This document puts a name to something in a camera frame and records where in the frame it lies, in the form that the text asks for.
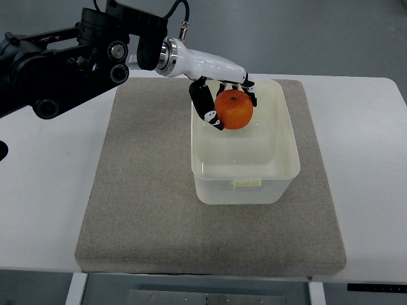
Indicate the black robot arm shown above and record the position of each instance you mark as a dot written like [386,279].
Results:
[57,71]

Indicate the black table control panel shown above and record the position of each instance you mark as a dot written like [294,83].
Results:
[382,288]

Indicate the white table leg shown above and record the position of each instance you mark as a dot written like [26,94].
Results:
[76,289]
[316,292]

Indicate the white plastic box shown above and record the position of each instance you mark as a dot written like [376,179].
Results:
[252,165]

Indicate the grey felt mat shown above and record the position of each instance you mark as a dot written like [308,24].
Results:
[144,216]

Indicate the white table left leg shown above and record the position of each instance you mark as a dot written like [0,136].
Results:
[76,289]

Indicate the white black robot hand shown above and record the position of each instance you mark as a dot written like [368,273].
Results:
[176,59]

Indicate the black object at left edge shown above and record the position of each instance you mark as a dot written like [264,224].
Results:
[3,150]

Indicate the orange fruit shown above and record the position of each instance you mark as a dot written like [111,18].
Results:
[234,109]

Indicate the white table right leg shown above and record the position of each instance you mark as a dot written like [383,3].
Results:
[316,292]

